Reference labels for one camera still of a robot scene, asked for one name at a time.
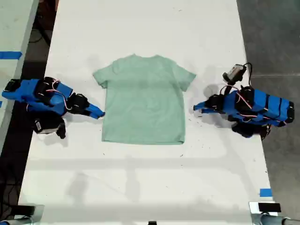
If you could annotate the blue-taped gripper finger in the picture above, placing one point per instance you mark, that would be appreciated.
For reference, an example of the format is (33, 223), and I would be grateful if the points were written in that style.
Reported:
(96, 109)
(209, 111)
(92, 115)
(202, 104)

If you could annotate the pale green T-shirt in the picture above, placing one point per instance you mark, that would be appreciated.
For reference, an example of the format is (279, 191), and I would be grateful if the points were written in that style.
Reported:
(145, 105)

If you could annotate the blue and black robot arm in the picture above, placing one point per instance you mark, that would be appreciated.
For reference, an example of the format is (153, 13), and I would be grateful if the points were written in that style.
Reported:
(262, 107)
(30, 93)

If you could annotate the long blue tape strip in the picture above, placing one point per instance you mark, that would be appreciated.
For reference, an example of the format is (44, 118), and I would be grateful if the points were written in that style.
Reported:
(10, 55)

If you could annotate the short blue tape piece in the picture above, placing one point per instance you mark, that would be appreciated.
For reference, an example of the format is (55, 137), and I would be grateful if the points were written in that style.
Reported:
(265, 192)

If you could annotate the white side table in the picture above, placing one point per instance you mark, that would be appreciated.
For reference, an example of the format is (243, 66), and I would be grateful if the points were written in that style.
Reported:
(14, 28)

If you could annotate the small black box on white plate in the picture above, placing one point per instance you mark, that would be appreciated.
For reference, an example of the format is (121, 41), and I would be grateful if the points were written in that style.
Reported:
(269, 207)

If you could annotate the small black box on metal clamp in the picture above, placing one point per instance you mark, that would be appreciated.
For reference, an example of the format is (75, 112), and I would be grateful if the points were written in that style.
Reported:
(25, 209)

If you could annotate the tiny black box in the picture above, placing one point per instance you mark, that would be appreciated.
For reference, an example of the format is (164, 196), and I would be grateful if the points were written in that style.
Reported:
(152, 222)

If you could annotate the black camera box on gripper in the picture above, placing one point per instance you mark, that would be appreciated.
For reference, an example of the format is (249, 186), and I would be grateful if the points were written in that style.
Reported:
(45, 125)
(234, 72)

